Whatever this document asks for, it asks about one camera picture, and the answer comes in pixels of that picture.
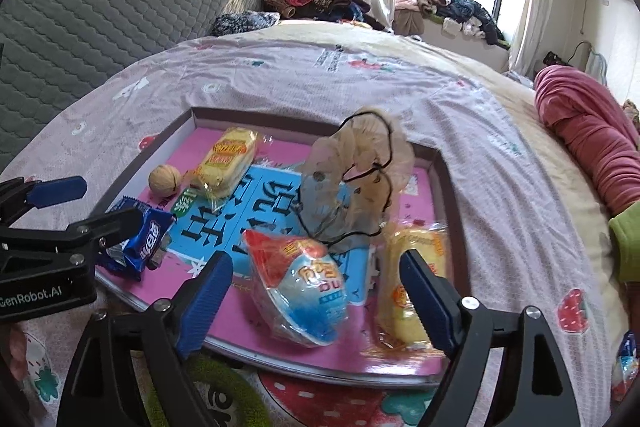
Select blue snack packet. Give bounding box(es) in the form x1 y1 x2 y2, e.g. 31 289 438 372
97 197 177 282

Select pink quilt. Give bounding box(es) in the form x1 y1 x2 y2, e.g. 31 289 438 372
534 66 640 215

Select green blanket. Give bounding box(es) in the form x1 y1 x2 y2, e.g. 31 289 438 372
608 202 640 283

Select blue patterned cloth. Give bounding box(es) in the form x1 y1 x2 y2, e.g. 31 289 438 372
210 11 281 38

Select long yellow cake packet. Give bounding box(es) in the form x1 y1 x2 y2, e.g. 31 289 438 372
372 219 451 358

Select red white snack packet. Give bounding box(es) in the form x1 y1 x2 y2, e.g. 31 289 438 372
611 332 640 403

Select clothes on window sill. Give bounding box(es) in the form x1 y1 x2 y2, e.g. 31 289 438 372
394 0 506 45

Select person's left hand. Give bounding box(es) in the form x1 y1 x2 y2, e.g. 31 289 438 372
7 324 31 383

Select strawberry printed bed sheet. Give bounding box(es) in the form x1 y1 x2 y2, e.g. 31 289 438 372
0 32 621 427

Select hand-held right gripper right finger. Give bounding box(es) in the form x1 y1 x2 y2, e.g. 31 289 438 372
398 249 583 427

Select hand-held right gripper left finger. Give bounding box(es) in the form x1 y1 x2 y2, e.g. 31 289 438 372
56 251 235 427

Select pink and blue printed tray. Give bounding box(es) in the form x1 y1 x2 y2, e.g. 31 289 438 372
94 106 473 390

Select grey quilted headboard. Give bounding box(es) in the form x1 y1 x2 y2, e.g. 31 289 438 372
0 0 263 172

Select beige mesh hair scrunchie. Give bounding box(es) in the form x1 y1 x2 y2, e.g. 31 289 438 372
300 106 416 253

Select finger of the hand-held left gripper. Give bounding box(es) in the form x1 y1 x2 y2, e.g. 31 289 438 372
0 207 146 268
0 176 87 225

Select small yellow cake packet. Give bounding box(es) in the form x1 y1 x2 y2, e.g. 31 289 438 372
187 127 273 212

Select walnut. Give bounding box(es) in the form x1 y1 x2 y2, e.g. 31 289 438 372
148 164 182 196

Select beige bed sheet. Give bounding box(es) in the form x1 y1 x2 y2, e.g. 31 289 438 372
280 19 640 358

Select green fuzzy hair ring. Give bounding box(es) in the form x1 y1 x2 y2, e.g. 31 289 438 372
145 352 273 427

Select blue and orange jelly cup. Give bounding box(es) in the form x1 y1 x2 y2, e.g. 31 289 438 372
243 228 351 349

